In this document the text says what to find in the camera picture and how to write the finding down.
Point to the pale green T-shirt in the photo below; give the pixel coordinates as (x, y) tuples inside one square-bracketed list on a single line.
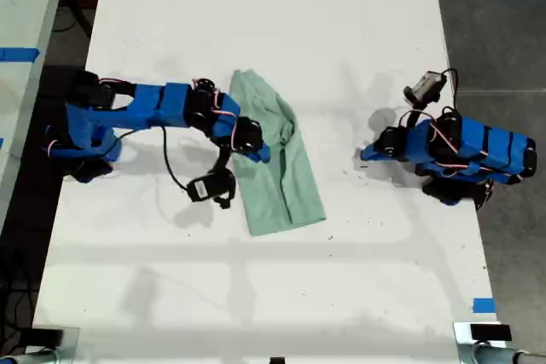
[(294, 185)]

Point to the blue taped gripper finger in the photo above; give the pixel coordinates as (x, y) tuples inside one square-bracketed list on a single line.
[(377, 157), (370, 148), (261, 154)]

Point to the black camera stalk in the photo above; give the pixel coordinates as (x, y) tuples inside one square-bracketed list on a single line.
[(425, 105), (222, 159)]

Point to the grey black camera box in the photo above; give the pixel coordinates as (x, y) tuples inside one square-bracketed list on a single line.
[(424, 84)]

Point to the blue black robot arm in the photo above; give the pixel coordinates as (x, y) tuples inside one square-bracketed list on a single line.
[(482, 151), (141, 106)]

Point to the metal table bracket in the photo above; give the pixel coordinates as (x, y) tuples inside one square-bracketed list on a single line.
[(70, 338), (461, 332)]

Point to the black camera box white label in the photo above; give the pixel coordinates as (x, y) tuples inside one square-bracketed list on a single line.
[(209, 187)]

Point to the long blue tape strip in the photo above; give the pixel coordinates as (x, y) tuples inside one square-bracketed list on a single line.
[(19, 54)]

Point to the white side table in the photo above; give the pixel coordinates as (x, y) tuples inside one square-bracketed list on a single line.
[(25, 1)]

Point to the small black box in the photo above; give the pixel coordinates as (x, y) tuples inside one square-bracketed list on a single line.
[(46, 336), (490, 332)]

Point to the grey pipe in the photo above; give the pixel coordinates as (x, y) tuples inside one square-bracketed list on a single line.
[(499, 355), (30, 357)]

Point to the short blue tape strip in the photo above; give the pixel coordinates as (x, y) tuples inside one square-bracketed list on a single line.
[(483, 305)]

